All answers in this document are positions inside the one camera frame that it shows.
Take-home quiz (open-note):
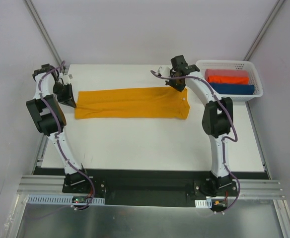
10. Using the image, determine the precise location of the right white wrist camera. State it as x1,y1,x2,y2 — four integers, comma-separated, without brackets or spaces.
157,66,171,78

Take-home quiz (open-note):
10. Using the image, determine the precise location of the yellow t shirt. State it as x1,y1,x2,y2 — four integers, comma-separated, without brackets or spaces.
74,87,190,119

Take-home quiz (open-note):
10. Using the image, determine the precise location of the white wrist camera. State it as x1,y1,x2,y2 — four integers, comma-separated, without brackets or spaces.
157,66,171,78
61,74,73,85

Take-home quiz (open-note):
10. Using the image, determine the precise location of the blue rolled t shirt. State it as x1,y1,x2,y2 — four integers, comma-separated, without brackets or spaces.
210,83,255,95

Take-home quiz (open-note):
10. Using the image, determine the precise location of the orange rolled t shirt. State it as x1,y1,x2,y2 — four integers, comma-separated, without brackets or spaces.
207,75,249,85

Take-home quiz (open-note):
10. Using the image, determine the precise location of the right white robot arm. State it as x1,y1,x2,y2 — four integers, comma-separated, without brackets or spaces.
166,55,233,196

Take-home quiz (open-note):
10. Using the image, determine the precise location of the pink rolled t shirt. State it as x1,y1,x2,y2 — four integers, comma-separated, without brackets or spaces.
205,69,249,78

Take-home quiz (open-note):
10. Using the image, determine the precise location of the right white cable duct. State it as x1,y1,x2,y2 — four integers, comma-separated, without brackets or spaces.
195,198,212,209

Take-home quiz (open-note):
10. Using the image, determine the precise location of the left white cable duct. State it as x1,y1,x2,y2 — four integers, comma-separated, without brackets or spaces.
27,195,105,206

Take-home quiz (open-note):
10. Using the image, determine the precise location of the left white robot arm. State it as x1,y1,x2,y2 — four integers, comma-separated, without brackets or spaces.
26,62,91,193

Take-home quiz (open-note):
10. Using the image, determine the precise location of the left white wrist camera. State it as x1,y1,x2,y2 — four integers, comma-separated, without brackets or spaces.
61,74,73,85

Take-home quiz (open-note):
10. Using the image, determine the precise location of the white cable duct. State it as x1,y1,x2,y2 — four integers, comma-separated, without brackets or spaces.
27,195,105,206
195,198,212,209

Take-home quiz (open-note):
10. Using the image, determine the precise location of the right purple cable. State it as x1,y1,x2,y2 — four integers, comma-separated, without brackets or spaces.
150,69,241,211

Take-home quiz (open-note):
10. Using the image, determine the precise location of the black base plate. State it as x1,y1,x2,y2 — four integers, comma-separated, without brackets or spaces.
62,170,239,206

